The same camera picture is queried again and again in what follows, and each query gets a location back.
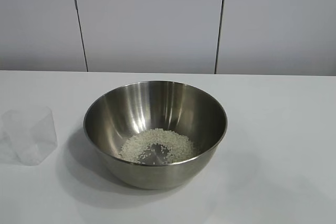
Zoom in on translucent plastic measuring cup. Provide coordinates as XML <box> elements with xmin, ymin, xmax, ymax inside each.
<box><xmin>0</xmin><ymin>106</ymin><xmax>57</xmax><ymax>168</ymax></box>

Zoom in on stainless steel mixing bowl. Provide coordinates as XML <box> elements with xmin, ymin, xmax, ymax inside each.
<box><xmin>83</xmin><ymin>80</ymin><xmax>228</xmax><ymax>191</ymax></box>

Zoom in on white rice grains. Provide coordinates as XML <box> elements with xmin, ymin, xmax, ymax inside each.
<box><xmin>119</xmin><ymin>127</ymin><xmax>196</xmax><ymax>164</ymax></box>

